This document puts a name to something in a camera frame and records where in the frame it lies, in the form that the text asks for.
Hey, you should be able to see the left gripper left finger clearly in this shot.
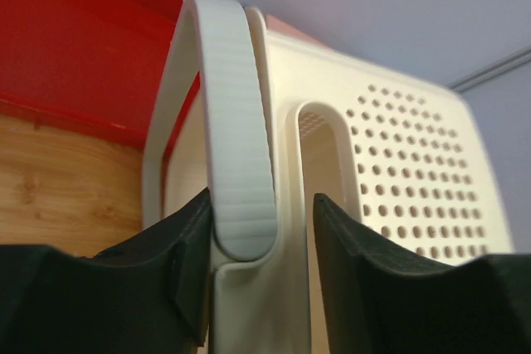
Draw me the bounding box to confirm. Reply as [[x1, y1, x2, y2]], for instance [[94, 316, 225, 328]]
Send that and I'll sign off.
[[1, 191, 212, 353]]

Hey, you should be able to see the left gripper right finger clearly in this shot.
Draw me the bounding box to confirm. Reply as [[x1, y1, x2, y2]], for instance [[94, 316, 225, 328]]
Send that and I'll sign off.
[[313, 193, 530, 353]]

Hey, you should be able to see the large cream basket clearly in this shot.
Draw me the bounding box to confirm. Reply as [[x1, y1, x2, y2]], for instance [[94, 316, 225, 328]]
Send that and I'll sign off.
[[142, 0, 514, 353]]

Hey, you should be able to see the red tray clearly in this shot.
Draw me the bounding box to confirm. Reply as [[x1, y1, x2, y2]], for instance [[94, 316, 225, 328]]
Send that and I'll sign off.
[[1, 0, 183, 149]]

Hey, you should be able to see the pink perforated basket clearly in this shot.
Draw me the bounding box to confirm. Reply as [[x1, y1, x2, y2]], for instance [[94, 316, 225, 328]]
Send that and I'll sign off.
[[265, 14, 329, 49]]

